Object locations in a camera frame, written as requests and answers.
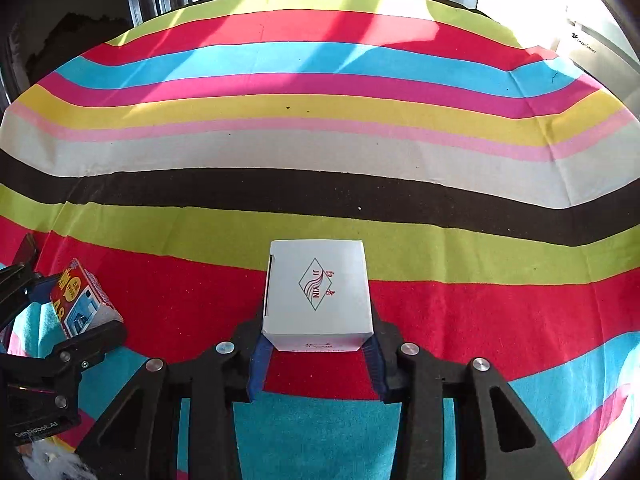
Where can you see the red and yellow small box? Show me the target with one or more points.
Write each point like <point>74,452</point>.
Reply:
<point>79,301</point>

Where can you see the grey fluffy microphone cover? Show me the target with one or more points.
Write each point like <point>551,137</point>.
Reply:
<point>46,460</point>

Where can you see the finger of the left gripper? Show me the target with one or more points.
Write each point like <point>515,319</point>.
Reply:
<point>91,347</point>
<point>21,285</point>

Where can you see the striped colourful tablecloth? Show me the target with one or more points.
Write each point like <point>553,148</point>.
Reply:
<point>495,190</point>

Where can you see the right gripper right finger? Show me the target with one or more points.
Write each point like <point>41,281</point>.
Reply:
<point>467,412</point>

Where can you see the white cube box red logo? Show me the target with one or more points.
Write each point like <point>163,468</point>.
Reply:
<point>317,296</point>

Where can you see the champagne washing machine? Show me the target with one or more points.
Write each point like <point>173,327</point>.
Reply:
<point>604,56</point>

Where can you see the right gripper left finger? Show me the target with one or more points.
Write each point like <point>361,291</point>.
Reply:
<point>137,436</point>

